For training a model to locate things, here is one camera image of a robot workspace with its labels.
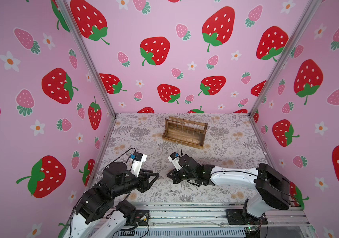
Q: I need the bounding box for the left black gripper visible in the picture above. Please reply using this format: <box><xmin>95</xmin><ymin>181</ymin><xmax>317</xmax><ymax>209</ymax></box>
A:
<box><xmin>110</xmin><ymin>168</ymin><xmax>158</xmax><ymax>200</ymax></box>

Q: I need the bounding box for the wooden jewelry display stand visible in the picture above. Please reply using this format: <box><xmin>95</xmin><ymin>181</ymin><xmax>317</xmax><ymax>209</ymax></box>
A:
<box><xmin>162</xmin><ymin>117</ymin><xmax>208</xmax><ymax>149</ymax></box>

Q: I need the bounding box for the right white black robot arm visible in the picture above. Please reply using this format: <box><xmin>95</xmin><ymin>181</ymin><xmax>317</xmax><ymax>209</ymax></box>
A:
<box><xmin>167</xmin><ymin>152</ymin><xmax>290</xmax><ymax>218</ymax></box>

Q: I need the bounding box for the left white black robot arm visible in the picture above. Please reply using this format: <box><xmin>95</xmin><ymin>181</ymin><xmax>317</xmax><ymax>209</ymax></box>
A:
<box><xmin>60</xmin><ymin>162</ymin><xmax>159</xmax><ymax>238</ymax></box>

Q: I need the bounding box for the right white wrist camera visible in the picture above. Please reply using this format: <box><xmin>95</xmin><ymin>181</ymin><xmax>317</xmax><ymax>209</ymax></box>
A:
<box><xmin>168</xmin><ymin>152</ymin><xmax>182</xmax><ymax>171</ymax></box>

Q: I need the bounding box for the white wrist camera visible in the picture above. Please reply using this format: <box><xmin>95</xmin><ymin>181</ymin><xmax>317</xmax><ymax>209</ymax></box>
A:
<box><xmin>168</xmin><ymin>152</ymin><xmax>182</xmax><ymax>171</ymax></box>
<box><xmin>130</xmin><ymin>152</ymin><xmax>147</xmax><ymax>178</ymax></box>

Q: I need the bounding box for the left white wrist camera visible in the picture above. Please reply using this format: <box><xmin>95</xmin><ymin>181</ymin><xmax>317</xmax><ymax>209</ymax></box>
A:
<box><xmin>130</xmin><ymin>152</ymin><xmax>147</xmax><ymax>178</ymax></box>

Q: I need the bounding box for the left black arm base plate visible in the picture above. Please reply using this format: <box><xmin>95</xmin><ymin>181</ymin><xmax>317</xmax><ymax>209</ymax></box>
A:
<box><xmin>122</xmin><ymin>210</ymin><xmax>150</xmax><ymax>226</ymax></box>

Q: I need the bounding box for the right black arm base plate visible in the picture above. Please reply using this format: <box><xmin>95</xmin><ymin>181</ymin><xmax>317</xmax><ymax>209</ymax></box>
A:
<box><xmin>226</xmin><ymin>209</ymin><xmax>268</xmax><ymax>226</ymax></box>

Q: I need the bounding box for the aluminium rail frame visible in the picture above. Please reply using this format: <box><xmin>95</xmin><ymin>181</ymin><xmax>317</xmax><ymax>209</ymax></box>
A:
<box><xmin>65</xmin><ymin>202</ymin><xmax>316</xmax><ymax>238</ymax></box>

